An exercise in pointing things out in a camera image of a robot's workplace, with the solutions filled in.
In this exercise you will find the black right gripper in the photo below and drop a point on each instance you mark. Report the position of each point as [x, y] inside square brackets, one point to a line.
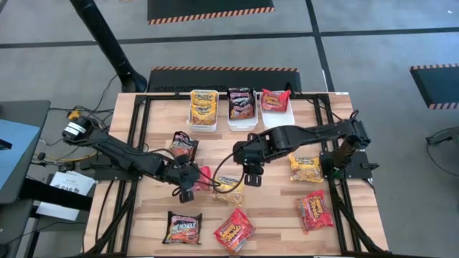
[251, 152]

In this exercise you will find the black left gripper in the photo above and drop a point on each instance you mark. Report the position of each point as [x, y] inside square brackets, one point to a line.
[183, 173]

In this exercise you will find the red Saucy Noodle pack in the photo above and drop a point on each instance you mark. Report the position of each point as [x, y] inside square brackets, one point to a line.
[275, 101]
[205, 177]
[315, 211]
[234, 231]

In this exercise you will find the black fire noodle pack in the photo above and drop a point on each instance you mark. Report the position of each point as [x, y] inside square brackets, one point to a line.
[242, 110]
[240, 95]
[183, 228]
[183, 145]

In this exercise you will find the yellow Maruchan creamy chicken pack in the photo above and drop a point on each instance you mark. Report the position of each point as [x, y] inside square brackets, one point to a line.
[203, 115]
[231, 199]
[204, 97]
[306, 168]

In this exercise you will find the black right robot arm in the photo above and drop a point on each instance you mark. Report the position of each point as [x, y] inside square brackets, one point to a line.
[305, 134]

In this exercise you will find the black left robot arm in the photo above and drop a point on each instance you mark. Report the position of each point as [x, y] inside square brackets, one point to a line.
[118, 154]

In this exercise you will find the white plastic bin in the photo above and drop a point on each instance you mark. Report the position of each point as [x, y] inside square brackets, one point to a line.
[242, 125]
[202, 128]
[278, 120]

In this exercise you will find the black hazard-striped floor mat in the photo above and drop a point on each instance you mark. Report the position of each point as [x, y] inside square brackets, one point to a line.
[211, 9]
[222, 80]
[439, 86]

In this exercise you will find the white paper sheet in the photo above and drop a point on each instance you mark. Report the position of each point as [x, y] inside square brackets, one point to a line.
[71, 182]
[57, 211]

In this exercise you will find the black desk foot bar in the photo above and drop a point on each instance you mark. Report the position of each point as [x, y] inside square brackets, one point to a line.
[54, 195]

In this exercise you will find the black floor stand pole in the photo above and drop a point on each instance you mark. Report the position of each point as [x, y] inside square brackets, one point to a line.
[104, 36]

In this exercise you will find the dark grey side desk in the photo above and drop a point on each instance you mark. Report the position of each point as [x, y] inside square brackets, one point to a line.
[32, 111]

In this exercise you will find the blue panel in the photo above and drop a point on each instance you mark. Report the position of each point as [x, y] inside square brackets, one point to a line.
[18, 150]

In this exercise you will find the grey floor device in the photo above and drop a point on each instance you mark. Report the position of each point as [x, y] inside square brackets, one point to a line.
[444, 135]

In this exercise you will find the black aluminium table frame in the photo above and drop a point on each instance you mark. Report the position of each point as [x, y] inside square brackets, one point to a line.
[165, 96]

